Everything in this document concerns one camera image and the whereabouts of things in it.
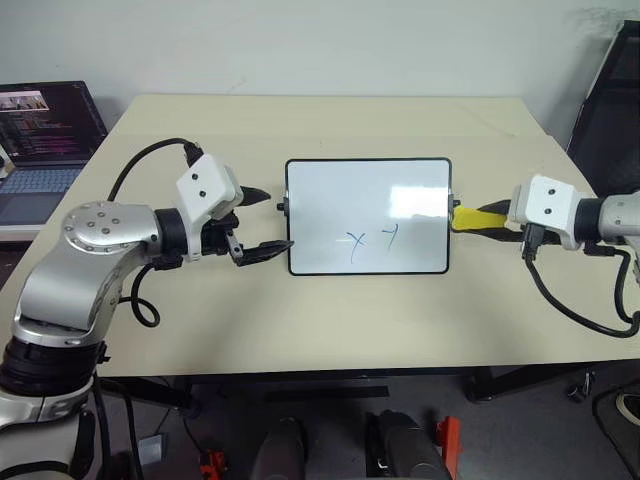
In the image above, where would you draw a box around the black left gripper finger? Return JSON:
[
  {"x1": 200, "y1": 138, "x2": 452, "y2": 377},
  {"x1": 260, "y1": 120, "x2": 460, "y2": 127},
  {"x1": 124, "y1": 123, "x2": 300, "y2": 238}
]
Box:
[
  {"x1": 239, "y1": 184, "x2": 273, "y2": 208},
  {"x1": 225, "y1": 231, "x2": 296, "y2": 268}
]

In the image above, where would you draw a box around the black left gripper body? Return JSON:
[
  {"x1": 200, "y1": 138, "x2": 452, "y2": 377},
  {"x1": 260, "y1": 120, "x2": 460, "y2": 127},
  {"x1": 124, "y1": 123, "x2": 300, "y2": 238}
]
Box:
[{"x1": 199, "y1": 211, "x2": 247, "y2": 260}]

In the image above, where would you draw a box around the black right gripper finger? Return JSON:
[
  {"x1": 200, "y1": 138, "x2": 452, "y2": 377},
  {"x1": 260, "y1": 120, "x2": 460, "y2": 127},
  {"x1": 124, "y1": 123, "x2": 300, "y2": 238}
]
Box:
[
  {"x1": 451, "y1": 225, "x2": 524, "y2": 246},
  {"x1": 476, "y1": 198, "x2": 514, "y2": 218}
]

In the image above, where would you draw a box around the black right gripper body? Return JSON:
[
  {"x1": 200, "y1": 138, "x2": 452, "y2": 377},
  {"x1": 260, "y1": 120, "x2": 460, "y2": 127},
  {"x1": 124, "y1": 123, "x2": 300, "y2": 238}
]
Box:
[{"x1": 509, "y1": 222, "x2": 566, "y2": 249}]

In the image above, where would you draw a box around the yellow eraser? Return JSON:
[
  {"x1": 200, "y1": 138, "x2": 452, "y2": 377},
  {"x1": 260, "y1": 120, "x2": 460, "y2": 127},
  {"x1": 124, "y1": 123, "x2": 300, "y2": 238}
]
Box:
[{"x1": 451, "y1": 204, "x2": 508, "y2": 233}]

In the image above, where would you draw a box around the small black-framed whiteboard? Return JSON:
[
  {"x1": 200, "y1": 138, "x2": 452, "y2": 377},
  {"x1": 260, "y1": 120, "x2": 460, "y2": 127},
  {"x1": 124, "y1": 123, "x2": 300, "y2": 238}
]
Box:
[{"x1": 276, "y1": 157, "x2": 462, "y2": 277}]

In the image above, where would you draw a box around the black caster wheel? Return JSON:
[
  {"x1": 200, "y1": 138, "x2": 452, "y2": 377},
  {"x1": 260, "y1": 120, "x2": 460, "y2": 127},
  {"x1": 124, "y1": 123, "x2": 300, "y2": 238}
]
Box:
[{"x1": 567, "y1": 369, "x2": 597, "y2": 404}]

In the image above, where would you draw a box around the black and white shoe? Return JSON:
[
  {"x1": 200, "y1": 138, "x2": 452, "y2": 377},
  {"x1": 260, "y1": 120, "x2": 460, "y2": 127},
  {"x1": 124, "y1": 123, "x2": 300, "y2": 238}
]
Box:
[{"x1": 614, "y1": 387, "x2": 640, "y2": 419}]

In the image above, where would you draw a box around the open grey laptop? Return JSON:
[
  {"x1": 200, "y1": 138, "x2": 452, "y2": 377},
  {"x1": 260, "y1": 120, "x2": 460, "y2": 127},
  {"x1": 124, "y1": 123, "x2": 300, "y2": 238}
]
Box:
[{"x1": 0, "y1": 80, "x2": 109, "y2": 229}]

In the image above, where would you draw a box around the red clamp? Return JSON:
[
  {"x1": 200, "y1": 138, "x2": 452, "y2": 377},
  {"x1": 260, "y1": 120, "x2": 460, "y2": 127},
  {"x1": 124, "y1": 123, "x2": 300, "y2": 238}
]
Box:
[
  {"x1": 198, "y1": 449, "x2": 225, "y2": 480},
  {"x1": 433, "y1": 415, "x2": 463, "y2": 480}
]

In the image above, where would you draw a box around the grey foot pedal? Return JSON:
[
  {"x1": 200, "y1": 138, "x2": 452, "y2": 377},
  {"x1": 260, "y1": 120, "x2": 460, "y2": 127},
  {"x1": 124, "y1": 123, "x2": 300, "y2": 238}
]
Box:
[{"x1": 138, "y1": 434, "x2": 166, "y2": 464}]

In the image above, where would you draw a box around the dark grey rounded shape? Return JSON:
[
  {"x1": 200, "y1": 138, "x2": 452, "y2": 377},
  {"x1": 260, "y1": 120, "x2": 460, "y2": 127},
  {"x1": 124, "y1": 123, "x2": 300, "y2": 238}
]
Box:
[{"x1": 364, "y1": 409, "x2": 451, "y2": 480}]

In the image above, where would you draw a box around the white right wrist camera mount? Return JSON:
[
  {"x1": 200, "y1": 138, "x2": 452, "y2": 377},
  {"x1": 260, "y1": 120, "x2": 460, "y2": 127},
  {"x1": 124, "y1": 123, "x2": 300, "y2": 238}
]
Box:
[{"x1": 508, "y1": 173, "x2": 592, "y2": 252}]

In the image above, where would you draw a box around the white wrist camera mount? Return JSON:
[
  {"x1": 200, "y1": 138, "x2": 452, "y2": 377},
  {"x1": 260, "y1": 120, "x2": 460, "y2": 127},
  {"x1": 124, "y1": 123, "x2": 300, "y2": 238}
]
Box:
[
  {"x1": 508, "y1": 173, "x2": 592, "y2": 252},
  {"x1": 174, "y1": 153, "x2": 246, "y2": 265}
]

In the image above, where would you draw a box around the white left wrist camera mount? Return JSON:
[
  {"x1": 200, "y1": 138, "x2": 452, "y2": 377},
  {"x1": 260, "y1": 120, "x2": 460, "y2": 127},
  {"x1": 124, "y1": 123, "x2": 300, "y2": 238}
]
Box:
[{"x1": 174, "y1": 153, "x2": 246, "y2": 265}]

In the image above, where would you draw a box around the black right camera cable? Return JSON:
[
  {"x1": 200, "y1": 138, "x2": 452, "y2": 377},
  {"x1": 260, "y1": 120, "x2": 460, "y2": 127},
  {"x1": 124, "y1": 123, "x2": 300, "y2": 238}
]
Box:
[{"x1": 521, "y1": 223, "x2": 640, "y2": 340}]

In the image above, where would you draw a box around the black camera cable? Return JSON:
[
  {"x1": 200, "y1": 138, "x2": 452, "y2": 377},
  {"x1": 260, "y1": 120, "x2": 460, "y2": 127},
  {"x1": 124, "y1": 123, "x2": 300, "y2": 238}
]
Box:
[
  {"x1": 521, "y1": 223, "x2": 640, "y2": 340},
  {"x1": 108, "y1": 138, "x2": 205, "y2": 201}
]

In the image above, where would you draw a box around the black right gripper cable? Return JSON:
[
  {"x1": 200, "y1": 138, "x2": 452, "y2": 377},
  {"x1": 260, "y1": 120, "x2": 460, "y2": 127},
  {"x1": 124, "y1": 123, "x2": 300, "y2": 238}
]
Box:
[{"x1": 582, "y1": 241, "x2": 640, "y2": 324}]

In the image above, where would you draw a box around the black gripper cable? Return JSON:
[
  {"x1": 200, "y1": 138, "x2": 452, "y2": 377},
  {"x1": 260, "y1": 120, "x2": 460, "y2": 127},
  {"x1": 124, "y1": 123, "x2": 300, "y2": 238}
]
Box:
[
  {"x1": 119, "y1": 259, "x2": 162, "y2": 330},
  {"x1": 582, "y1": 241, "x2": 640, "y2": 324}
]

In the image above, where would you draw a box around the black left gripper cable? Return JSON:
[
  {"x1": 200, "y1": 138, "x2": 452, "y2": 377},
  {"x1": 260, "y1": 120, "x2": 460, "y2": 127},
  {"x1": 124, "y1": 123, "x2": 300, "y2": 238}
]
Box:
[{"x1": 119, "y1": 259, "x2": 162, "y2": 330}]

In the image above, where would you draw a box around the black left camera cable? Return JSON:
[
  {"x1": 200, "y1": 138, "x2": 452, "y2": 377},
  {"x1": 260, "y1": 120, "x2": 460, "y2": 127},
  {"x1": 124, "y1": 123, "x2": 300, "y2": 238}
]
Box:
[{"x1": 108, "y1": 138, "x2": 205, "y2": 201}]

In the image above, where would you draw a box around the black table frame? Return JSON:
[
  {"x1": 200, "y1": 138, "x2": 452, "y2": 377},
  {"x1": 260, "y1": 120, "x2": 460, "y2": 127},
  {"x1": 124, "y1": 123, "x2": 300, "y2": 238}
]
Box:
[{"x1": 97, "y1": 363, "x2": 640, "y2": 407}]

